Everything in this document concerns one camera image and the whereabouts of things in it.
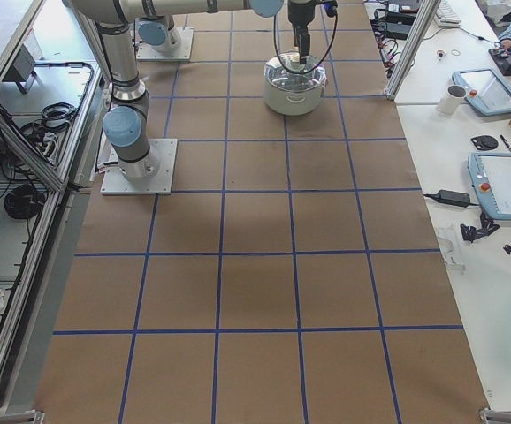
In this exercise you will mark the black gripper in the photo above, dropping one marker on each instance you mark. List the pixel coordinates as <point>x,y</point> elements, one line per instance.
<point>299,14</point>

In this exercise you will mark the glass pot lid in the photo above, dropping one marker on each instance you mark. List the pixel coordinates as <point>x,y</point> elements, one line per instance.
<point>285,73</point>

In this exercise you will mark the pale green electric pot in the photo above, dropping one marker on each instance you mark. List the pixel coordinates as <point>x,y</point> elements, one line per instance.
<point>292,103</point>

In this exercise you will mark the white paper cup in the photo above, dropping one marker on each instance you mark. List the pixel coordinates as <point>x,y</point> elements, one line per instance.
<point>451,99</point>

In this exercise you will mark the upper teach pendant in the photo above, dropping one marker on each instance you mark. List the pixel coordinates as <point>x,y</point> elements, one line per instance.
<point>488,92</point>

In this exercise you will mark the teach pendant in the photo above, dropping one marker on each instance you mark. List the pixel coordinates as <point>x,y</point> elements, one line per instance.
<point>488,92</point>
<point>490,174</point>

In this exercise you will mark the black power adapter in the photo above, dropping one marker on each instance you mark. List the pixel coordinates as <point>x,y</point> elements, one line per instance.
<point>454,198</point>

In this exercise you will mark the lower teach pendant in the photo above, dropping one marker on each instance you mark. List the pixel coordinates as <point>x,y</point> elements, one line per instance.
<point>490,174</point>

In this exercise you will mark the aluminium frame post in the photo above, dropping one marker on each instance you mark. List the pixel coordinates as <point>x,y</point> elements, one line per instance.
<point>420,26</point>

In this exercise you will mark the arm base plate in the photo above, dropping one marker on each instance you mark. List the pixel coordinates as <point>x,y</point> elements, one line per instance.
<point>158,44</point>
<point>153,174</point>

